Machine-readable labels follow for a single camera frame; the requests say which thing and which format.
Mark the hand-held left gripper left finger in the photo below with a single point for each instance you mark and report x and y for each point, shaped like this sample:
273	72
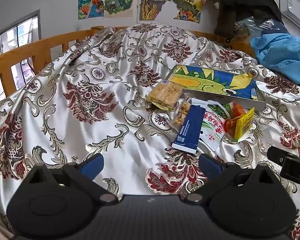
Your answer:
91	166

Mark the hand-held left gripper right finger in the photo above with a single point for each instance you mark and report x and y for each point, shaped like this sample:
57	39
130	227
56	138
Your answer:
209	166

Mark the white green snack packet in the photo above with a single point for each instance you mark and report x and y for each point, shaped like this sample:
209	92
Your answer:
211	127

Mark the blue snack packet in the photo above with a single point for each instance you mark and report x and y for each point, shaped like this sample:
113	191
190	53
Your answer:
188	130

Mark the round orange snack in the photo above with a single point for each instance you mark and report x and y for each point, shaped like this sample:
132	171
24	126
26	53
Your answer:
228	125

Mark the yellow snack packet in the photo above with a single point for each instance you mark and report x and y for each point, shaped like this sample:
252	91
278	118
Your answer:
243	123

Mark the small peanut snack packet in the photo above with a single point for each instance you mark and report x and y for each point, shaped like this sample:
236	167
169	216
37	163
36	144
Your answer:
181	115

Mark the rice crisp cake packet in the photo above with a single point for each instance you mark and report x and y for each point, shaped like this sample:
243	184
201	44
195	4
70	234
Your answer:
165	93

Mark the painted cardboard tray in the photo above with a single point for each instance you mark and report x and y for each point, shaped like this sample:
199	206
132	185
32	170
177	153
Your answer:
202	80

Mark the printed satin blanket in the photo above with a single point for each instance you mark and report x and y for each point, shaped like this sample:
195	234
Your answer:
65	130

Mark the blue cloth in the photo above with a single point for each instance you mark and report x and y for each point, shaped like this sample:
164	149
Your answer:
277	52

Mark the brown cloth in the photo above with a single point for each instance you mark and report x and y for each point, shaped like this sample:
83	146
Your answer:
227	20

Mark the clear plastic bag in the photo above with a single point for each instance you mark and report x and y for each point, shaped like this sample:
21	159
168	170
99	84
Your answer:
265	25

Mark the window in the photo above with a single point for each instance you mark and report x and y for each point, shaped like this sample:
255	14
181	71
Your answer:
27	32

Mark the white air conditioner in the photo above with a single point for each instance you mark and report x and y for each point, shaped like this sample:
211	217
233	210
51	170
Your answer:
297	12

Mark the wooden bed rail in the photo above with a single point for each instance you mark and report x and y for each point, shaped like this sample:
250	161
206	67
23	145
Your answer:
15	55

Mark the starry seaweed wall drawing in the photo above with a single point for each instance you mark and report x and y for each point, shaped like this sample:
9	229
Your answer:
152	2

